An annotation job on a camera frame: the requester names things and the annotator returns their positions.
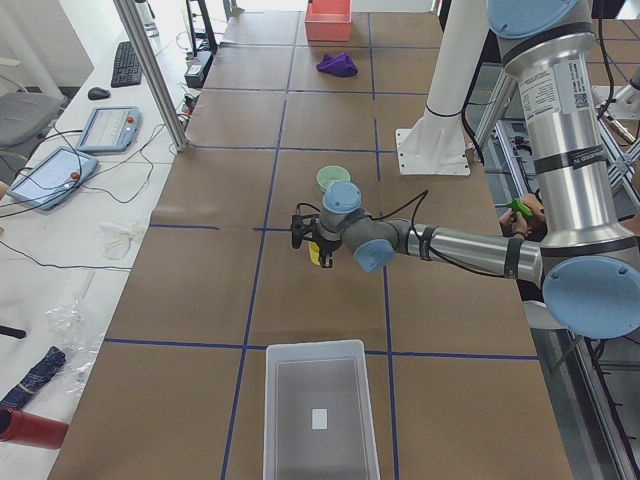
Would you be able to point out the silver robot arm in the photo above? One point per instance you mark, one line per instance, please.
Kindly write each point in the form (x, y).
(587, 265)

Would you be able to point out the black computer box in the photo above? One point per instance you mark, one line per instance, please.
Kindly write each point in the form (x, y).
(198, 68)

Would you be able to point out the yellow plastic cup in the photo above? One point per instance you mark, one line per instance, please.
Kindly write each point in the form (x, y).
(314, 253)

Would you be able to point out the clear plastic box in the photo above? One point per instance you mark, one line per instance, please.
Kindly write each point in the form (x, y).
(318, 421)

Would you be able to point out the mint green bowl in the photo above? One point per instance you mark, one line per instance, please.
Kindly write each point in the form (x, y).
(330, 174)

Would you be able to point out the folded blue umbrella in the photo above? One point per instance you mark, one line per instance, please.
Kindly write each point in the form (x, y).
(35, 379)

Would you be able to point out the green hand tool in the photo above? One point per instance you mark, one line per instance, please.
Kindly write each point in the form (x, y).
(528, 209)

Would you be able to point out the person in black clothes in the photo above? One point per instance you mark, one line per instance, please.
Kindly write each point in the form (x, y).
(534, 229)

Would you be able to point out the black computer mouse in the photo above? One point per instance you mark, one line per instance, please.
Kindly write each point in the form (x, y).
(98, 93)

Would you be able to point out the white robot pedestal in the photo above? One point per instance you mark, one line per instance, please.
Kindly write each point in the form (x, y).
(436, 145)

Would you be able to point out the teach pendant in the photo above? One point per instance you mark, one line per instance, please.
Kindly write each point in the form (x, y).
(109, 130)
(53, 179)

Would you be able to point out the crumpled clear plastic wrap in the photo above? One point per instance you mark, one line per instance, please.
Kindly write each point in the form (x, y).
(77, 332)

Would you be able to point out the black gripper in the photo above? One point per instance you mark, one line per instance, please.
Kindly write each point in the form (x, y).
(327, 246)

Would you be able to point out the purple cloth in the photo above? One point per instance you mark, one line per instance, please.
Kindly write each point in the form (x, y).
(340, 65)

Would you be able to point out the black keyboard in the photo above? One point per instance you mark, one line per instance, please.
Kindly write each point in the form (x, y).
(127, 70)

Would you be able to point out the red cylinder bottle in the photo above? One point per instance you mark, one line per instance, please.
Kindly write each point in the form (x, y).
(28, 429)

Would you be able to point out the far teach pendant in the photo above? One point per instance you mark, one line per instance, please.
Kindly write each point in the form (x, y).
(109, 130)

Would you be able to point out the near teach pendant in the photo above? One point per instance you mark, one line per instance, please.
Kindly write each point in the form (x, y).
(53, 179)

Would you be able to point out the aluminium frame post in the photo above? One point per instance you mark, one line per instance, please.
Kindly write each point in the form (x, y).
(136, 32)

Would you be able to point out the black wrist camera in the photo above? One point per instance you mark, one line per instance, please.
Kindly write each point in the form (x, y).
(302, 225)

